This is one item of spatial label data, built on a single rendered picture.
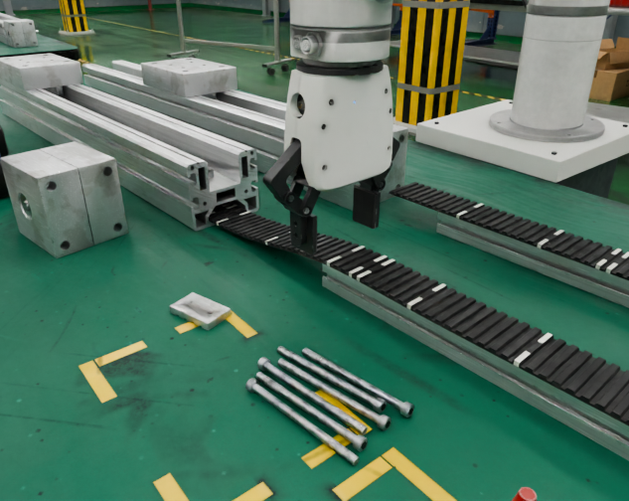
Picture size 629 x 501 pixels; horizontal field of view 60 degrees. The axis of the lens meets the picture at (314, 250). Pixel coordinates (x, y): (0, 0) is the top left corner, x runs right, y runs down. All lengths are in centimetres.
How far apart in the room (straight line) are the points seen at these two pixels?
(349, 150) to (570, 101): 59
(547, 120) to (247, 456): 78
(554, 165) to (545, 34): 22
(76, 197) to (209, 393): 31
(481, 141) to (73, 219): 64
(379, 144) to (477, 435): 26
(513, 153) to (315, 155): 52
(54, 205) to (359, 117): 35
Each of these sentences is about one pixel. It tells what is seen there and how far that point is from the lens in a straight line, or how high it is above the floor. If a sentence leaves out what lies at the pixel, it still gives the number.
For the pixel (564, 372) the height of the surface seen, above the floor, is 81.
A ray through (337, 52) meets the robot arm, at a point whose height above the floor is 101.
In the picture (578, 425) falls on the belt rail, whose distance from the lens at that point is 44.
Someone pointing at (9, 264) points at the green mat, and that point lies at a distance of 68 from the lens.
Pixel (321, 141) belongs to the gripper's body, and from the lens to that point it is 46.
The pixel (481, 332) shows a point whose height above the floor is 81.
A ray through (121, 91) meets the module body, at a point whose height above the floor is 83.
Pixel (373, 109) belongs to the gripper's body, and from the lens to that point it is 50.
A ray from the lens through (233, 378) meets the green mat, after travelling 45.
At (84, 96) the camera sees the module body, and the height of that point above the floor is 86.
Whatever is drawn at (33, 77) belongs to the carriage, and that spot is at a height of 89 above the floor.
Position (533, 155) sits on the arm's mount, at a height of 81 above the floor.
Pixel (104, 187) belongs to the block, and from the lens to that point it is 67.
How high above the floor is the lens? 107
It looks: 28 degrees down
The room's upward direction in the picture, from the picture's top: straight up
